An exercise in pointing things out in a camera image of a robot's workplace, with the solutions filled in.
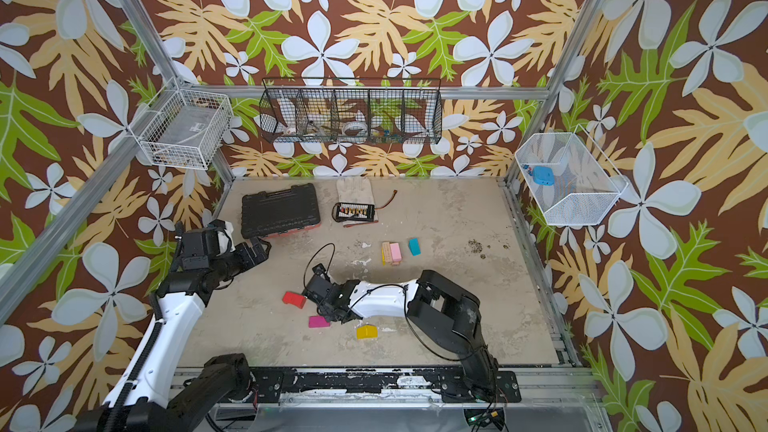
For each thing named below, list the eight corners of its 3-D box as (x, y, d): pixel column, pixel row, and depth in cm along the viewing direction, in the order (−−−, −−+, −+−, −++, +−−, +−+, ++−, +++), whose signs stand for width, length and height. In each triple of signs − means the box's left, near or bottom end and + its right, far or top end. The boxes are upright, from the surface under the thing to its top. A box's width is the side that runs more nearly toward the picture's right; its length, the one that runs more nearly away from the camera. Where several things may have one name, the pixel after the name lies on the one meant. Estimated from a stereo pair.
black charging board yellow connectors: (335, 221, 109) (335, 217, 106) (337, 206, 113) (336, 202, 111) (374, 221, 109) (374, 217, 107) (374, 207, 113) (374, 202, 111)
